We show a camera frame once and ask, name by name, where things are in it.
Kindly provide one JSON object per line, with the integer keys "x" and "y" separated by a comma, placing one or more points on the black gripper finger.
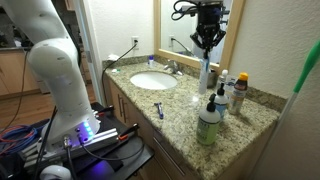
{"x": 216, "y": 41}
{"x": 199, "y": 41}

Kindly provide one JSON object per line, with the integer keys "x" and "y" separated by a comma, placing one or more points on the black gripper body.
{"x": 209, "y": 20}

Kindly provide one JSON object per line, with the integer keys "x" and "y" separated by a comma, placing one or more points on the blue soap pump bottle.
{"x": 221, "y": 105}

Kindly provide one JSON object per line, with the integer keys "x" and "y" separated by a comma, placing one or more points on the green soap pump bottle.
{"x": 208, "y": 126}

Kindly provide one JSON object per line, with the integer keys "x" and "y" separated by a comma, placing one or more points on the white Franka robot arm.
{"x": 56, "y": 73}

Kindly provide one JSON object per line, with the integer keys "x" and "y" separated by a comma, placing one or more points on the white oval sink basin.
{"x": 154, "y": 80}

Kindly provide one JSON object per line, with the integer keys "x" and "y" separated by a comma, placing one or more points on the wood framed mirror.
{"x": 233, "y": 40}

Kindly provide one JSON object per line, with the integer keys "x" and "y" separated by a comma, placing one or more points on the clear plastic water bottle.
{"x": 222, "y": 78}

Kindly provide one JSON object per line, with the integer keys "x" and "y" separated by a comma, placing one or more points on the chrome faucet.
{"x": 173, "y": 68}

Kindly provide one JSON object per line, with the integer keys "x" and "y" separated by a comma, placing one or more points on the white lotion tube yellow cap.
{"x": 231, "y": 85}

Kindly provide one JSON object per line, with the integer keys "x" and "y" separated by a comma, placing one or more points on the sunscreen spray can orange cap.
{"x": 238, "y": 96}

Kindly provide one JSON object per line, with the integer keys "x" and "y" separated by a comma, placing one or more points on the blue razor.
{"x": 160, "y": 110}

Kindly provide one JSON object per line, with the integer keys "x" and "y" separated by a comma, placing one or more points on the white paper cards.
{"x": 113, "y": 57}

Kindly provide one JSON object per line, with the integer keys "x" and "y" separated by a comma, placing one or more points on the light wood vanity cabinet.
{"x": 140, "y": 133}

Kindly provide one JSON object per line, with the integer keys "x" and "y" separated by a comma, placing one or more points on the black orange clamp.
{"x": 130, "y": 130}
{"x": 105, "y": 110}

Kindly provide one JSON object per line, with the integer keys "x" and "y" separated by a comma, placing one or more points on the black robot cart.
{"x": 110, "y": 166}

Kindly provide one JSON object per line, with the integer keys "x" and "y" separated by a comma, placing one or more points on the wooden background cabinet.
{"x": 13, "y": 73}

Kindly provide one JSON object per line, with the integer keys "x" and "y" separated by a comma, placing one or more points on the white round device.
{"x": 55, "y": 173}

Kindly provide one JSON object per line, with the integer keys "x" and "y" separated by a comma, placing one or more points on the white wall outlet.
{"x": 135, "y": 40}

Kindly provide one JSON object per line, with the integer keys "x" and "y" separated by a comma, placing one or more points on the white door frame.
{"x": 90, "y": 50}

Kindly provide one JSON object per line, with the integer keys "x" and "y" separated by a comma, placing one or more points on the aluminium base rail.
{"x": 100, "y": 140}

